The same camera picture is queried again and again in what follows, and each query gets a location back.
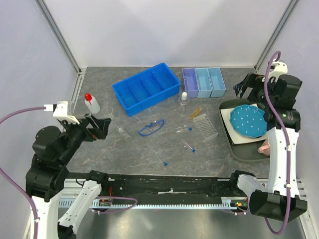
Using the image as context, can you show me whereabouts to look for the purple small tray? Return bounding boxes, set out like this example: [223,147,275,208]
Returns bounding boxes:
[182,68,199,98]

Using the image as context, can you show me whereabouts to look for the light blue right tray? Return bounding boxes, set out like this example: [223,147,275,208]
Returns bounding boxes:
[208,67,226,98]

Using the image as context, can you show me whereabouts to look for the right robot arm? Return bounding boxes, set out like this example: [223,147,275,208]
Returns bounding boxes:
[228,73,308,222]

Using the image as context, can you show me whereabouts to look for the small glass beaker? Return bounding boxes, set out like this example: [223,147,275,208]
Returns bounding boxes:
[102,106,114,120]

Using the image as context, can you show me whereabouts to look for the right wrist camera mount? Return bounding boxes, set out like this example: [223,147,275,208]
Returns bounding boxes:
[268,60,288,84]

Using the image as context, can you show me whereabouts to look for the clear glass jar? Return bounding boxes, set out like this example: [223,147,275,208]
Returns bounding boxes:
[117,126,132,141]

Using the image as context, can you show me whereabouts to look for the glass flask white stopper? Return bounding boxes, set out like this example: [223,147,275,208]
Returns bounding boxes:
[177,92,191,110]

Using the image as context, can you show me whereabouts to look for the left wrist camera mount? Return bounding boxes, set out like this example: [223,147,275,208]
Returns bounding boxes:
[44,101,80,124]

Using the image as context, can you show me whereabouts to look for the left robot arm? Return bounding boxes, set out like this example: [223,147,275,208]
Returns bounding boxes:
[25,114,112,239]

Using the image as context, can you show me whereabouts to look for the test tube middle blue cap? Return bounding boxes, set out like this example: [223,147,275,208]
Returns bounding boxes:
[182,139,195,152]

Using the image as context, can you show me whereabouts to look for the blue dotted plate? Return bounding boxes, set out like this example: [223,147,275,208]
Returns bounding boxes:
[229,105,267,138]

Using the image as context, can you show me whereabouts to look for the pink mug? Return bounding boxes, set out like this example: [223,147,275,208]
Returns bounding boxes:
[258,139,271,157]

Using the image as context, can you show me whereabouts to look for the light blue middle tray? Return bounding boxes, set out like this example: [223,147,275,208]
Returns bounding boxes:
[195,68,212,98]

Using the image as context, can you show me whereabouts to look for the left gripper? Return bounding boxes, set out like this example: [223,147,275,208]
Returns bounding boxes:
[59,112,111,164]

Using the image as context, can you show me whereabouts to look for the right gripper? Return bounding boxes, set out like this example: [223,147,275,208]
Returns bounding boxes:
[233,72,279,107]

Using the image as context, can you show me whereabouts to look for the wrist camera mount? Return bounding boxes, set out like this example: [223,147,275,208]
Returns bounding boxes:
[268,60,288,84]
[44,101,80,124]

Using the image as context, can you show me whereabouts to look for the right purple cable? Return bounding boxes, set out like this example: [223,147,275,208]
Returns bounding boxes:
[263,50,291,235]

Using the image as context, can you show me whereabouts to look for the blue divided plastic bin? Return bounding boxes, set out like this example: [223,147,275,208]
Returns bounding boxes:
[112,63,180,116]

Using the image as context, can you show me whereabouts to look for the blue safety goggles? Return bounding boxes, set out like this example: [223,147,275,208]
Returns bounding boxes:
[138,119,165,137]

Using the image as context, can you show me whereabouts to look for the clear well plate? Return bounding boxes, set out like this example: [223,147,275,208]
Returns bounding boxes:
[192,114,218,142]

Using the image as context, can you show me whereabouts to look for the red cap wash bottle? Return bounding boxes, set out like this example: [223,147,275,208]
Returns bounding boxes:
[84,93,101,114]

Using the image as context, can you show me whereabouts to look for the dark green tray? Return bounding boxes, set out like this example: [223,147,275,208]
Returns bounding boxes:
[219,99,270,162]

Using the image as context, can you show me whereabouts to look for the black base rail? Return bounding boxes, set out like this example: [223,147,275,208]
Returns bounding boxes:
[63,170,257,206]

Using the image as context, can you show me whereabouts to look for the light blue tray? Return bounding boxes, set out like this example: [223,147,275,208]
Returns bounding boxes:
[195,68,212,98]
[208,67,226,98]

